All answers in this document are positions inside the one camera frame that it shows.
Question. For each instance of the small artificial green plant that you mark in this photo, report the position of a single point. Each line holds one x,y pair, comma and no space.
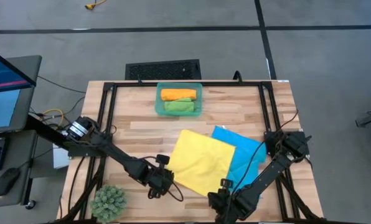
108,203

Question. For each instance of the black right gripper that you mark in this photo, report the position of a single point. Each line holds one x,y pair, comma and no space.
224,205

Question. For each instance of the orange microfiber towel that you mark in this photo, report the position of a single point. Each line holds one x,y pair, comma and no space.
178,94

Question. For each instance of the yellow extension plug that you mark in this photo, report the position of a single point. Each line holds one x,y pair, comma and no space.
90,6

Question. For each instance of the green microfiber towel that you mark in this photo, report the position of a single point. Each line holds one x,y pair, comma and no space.
179,106

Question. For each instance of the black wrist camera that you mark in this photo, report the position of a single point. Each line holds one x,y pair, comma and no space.
226,183
162,159

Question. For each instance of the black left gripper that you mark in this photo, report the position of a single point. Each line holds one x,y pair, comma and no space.
162,180

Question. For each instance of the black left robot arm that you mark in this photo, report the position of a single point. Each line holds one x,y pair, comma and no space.
120,157

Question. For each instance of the computer monitor with blue screen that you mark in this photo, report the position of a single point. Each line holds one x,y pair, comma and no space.
2,77

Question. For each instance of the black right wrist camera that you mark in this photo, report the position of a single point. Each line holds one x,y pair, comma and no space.
226,183

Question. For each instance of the blue microfiber towel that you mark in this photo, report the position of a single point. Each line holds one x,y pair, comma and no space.
244,146

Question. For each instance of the white box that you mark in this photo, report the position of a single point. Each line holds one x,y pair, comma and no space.
59,158

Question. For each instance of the yellow microfiber towel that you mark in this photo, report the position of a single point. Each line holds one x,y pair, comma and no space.
201,161

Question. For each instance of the black caster wheel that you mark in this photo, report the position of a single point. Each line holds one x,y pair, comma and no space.
30,204

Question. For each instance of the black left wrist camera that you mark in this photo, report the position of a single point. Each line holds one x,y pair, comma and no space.
162,159

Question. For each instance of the grey desk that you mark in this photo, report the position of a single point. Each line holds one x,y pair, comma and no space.
17,149

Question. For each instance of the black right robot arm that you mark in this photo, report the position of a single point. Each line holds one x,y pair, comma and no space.
275,168

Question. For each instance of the black perforated computer case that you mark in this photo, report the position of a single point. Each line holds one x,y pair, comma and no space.
163,70

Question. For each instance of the black aluminium table frame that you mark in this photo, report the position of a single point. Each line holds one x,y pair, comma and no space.
135,84

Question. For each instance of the teal translucent plastic basket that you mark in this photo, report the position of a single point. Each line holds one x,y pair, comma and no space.
159,112

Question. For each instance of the black computer mouse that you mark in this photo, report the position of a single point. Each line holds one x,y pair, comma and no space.
6,182

